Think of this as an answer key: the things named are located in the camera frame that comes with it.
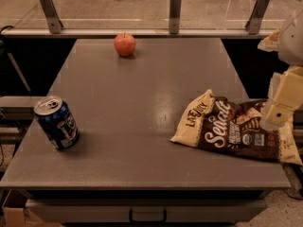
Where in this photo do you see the brown Late July chip bag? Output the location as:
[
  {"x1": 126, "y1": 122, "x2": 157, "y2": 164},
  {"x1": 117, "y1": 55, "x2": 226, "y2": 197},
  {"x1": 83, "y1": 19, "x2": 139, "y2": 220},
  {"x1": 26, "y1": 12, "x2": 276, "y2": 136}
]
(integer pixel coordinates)
[{"x1": 171, "y1": 89, "x2": 302, "y2": 166}]

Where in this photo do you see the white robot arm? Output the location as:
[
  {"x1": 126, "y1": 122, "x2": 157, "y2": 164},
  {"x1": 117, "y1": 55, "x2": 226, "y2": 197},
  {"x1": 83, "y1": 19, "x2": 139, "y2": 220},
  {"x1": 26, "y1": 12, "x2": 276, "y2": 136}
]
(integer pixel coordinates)
[{"x1": 258, "y1": 7, "x2": 303, "y2": 131}]

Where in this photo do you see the red apple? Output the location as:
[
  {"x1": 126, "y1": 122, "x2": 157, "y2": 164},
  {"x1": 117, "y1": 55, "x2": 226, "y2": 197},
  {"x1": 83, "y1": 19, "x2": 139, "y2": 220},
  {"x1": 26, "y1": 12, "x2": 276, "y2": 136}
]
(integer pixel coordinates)
[{"x1": 114, "y1": 32, "x2": 136, "y2": 57}]

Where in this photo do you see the grey table drawer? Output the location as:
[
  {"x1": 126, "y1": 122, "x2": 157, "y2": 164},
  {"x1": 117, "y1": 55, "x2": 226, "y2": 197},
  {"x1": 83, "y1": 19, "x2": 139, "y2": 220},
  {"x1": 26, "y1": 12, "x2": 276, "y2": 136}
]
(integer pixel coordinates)
[{"x1": 26, "y1": 200, "x2": 267, "y2": 224}]

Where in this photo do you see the clear barrier panel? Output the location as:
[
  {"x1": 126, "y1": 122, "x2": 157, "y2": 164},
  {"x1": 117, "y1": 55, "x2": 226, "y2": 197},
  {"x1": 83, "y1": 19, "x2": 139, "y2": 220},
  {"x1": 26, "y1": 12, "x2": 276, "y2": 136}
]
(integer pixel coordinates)
[{"x1": 0, "y1": 0, "x2": 303, "y2": 31}]

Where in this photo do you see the blue soda can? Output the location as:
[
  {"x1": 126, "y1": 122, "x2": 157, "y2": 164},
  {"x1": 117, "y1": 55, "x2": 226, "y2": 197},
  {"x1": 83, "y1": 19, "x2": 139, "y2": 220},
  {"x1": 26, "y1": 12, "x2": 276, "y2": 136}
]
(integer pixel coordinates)
[{"x1": 34, "y1": 96, "x2": 79, "y2": 149}]

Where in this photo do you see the cardboard box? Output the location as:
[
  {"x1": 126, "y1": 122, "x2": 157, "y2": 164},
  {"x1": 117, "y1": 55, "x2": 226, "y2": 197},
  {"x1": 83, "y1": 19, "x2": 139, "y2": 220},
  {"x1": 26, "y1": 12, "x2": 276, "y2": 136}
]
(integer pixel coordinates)
[{"x1": 2, "y1": 190, "x2": 61, "y2": 227}]

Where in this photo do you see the right metal barrier bracket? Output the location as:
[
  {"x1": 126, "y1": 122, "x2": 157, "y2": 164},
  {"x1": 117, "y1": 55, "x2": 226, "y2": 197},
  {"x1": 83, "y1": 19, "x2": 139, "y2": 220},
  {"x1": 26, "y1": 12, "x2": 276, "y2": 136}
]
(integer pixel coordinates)
[{"x1": 245, "y1": 0, "x2": 271, "y2": 35}]

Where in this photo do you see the metal barrier bracket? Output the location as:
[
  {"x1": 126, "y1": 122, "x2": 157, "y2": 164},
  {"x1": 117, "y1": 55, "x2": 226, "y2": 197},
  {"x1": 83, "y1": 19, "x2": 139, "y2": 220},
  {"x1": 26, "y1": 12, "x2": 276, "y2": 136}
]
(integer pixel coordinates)
[
  {"x1": 39, "y1": 0, "x2": 63, "y2": 34},
  {"x1": 169, "y1": 0, "x2": 182, "y2": 34},
  {"x1": 245, "y1": 0, "x2": 271, "y2": 35}
]

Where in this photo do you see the middle metal barrier bracket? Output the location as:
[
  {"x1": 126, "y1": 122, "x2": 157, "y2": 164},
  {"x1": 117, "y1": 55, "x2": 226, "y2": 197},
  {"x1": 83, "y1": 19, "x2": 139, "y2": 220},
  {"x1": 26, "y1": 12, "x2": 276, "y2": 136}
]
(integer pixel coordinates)
[{"x1": 169, "y1": 0, "x2": 182, "y2": 34}]

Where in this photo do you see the black drawer handle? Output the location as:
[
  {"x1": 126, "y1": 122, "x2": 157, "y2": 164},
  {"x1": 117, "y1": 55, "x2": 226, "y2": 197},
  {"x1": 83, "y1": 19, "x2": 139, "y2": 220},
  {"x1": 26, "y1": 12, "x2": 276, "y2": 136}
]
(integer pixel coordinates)
[{"x1": 128, "y1": 209, "x2": 168, "y2": 224}]

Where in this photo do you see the left metal barrier bracket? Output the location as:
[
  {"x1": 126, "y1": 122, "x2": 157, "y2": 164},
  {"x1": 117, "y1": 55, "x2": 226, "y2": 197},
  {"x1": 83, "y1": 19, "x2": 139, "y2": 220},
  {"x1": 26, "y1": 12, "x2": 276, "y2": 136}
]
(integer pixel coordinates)
[{"x1": 39, "y1": 0, "x2": 63, "y2": 34}]

